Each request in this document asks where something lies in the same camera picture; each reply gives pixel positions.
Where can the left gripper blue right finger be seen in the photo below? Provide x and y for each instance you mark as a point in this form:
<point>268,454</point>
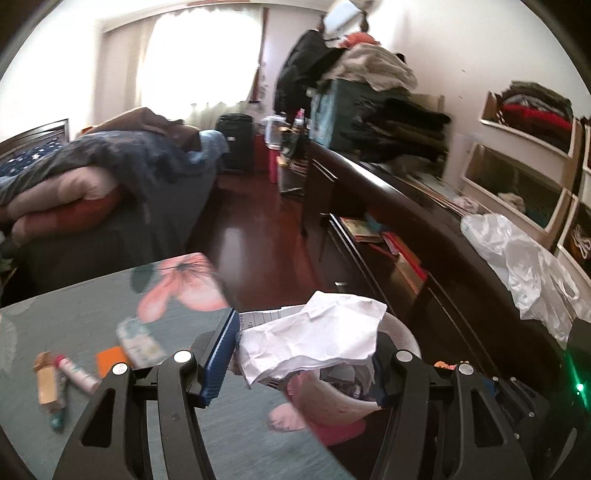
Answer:
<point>382,366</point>

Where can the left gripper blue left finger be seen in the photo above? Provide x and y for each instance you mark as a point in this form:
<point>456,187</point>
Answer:
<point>214,352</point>

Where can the white paper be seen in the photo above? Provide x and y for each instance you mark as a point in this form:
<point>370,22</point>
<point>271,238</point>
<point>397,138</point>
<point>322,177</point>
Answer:
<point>329,330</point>

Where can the small white green packet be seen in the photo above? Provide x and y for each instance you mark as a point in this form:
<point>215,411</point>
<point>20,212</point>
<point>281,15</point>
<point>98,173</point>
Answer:
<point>138,344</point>

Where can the dark wooden dresser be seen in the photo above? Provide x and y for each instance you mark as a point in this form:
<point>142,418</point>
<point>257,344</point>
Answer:
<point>458,309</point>

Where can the orange box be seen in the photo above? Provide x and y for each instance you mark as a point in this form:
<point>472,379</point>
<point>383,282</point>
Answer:
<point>108,358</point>

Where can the white tube with pink cap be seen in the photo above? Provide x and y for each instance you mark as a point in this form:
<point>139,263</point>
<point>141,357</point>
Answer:
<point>81,379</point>

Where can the white plastic bag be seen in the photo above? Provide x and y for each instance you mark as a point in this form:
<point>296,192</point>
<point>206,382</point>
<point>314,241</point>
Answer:
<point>541,287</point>

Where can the dark bed with headboard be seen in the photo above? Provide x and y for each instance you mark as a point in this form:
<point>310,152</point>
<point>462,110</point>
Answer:
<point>136,232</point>

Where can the dark blue blanket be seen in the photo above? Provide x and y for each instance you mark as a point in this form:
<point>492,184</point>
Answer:
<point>138,160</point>

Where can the pink red folded quilt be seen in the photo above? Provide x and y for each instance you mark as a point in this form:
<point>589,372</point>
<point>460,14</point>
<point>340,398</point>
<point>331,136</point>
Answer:
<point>69,203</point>

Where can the clothes pile on dresser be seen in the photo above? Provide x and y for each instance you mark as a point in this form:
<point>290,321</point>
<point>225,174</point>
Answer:
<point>382,131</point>

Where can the black suitcase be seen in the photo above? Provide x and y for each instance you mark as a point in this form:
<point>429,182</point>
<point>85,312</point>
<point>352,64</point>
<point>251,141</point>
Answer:
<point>238,130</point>

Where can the teal storage box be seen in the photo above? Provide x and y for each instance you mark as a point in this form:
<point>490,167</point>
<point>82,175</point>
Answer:
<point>333,109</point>

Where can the white wall shelf unit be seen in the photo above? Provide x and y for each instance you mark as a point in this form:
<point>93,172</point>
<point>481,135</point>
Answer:
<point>522,177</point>

